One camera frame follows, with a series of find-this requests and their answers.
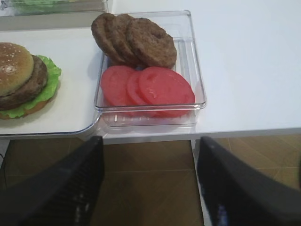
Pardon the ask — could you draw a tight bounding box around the bottom burger bun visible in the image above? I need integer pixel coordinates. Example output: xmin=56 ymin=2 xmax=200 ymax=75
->
xmin=0 ymin=98 xmax=52 ymax=120

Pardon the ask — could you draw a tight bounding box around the sesame top bun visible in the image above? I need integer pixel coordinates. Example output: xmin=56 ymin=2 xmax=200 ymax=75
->
xmin=0 ymin=42 xmax=34 ymax=97

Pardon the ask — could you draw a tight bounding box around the tomato slice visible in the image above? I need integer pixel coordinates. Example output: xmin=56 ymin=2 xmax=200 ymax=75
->
xmin=136 ymin=67 xmax=195 ymax=105
xmin=100 ymin=65 xmax=136 ymax=106
xmin=127 ymin=71 xmax=148 ymax=105

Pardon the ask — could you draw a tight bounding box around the middle brown patty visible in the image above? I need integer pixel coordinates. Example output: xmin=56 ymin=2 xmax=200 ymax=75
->
xmin=108 ymin=14 xmax=143 ymax=67

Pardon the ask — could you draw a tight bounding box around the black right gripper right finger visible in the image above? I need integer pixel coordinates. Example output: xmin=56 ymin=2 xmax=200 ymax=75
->
xmin=197 ymin=137 xmax=301 ymax=226

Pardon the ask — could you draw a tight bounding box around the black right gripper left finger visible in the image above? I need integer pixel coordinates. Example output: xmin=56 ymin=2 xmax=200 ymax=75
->
xmin=0 ymin=136 xmax=105 ymax=226

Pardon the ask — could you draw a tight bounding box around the right brown patty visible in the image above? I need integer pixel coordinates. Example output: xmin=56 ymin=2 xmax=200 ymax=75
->
xmin=126 ymin=18 xmax=177 ymax=69

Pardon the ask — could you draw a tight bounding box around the white metal serving tray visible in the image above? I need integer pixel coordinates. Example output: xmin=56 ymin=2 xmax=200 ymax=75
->
xmin=0 ymin=26 xmax=104 ymax=137

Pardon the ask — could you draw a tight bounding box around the right tomato slice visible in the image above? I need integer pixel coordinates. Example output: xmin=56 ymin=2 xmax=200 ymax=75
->
xmin=136 ymin=67 xmax=195 ymax=105

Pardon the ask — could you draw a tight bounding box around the middle tomato slice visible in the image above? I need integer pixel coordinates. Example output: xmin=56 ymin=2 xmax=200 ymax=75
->
xmin=127 ymin=71 xmax=148 ymax=105

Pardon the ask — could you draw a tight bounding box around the white paper tray liner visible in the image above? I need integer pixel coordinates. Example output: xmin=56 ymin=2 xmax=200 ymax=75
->
xmin=0 ymin=27 xmax=99 ymax=132

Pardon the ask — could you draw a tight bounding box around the left brown patty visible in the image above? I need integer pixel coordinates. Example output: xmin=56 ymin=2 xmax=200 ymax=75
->
xmin=91 ymin=13 xmax=127 ymax=65

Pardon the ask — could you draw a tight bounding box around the clear patty tomato container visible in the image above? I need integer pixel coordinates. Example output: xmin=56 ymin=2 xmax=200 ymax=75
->
xmin=94 ymin=10 xmax=207 ymax=127

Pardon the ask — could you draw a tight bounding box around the green lettuce leaf on burger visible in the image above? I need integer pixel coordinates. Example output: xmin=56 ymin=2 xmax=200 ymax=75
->
xmin=0 ymin=55 xmax=62 ymax=119

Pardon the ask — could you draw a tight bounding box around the green lettuce in container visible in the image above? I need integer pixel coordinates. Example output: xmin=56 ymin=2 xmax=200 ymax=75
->
xmin=9 ymin=0 xmax=104 ymax=14

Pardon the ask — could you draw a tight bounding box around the left tomato slice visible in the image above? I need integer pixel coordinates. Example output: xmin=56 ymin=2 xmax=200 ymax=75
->
xmin=100 ymin=65 xmax=136 ymax=106

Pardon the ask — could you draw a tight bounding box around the clear lettuce cheese container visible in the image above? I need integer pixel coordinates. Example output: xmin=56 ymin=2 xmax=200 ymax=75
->
xmin=0 ymin=0 xmax=109 ymax=17

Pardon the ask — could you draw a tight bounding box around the brown patty on burger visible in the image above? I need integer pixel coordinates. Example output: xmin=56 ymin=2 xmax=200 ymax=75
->
xmin=0 ymin=55 xmax=48 ymax=111

